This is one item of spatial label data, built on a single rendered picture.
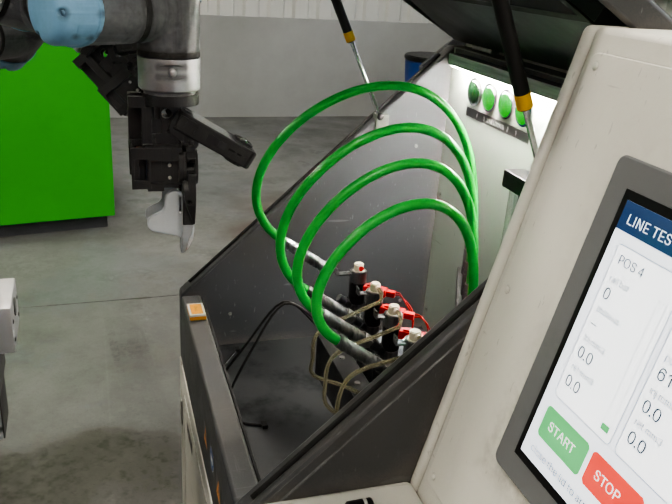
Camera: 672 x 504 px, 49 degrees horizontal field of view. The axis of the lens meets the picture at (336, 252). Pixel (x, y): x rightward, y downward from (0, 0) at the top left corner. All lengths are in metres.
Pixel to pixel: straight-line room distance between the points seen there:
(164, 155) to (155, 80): 0.09
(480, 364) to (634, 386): 0.24
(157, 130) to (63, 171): 3.56
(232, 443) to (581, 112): 0.64
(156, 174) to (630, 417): 0.60
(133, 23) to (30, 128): 3.57
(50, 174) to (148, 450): 2.22
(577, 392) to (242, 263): 0.91
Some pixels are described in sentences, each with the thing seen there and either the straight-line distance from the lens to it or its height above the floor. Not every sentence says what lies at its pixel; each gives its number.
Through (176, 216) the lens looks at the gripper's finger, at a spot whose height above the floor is 1.28.
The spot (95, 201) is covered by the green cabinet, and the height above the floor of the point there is 0.18.
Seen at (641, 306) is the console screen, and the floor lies 1.34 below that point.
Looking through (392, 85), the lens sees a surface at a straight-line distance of 1.15.
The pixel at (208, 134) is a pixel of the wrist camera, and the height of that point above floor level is 1.38.
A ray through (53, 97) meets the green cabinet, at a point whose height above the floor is 0.79.
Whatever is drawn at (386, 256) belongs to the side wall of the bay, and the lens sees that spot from 1.60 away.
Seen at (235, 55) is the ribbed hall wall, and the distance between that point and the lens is 7.75.
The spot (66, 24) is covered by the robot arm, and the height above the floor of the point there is 1.52.
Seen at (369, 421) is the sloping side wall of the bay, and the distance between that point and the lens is 0.93.
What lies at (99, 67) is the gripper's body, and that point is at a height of 1.42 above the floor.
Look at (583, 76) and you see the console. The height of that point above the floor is 1.50.
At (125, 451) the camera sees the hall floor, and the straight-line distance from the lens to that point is 2.70.
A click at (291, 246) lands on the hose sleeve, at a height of 1.17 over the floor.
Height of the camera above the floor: 1.60
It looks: 22 degrees down
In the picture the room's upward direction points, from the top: 4 degrees clockwise
